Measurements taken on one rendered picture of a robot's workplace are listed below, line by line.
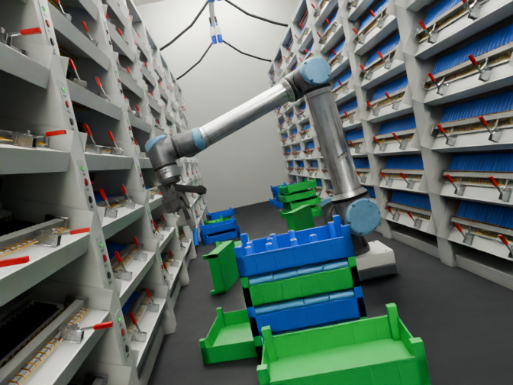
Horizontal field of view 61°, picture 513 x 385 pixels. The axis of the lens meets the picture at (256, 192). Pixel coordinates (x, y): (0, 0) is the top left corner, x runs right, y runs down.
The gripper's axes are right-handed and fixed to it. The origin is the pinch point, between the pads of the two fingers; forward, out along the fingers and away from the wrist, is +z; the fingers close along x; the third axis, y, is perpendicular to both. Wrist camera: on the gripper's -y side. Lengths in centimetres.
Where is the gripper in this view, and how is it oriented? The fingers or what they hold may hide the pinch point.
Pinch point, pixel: (194, 228)
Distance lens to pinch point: 166.7
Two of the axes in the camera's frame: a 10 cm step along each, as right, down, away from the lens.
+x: -0.6, -0.4, -10.0
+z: 3.7, 9.3, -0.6
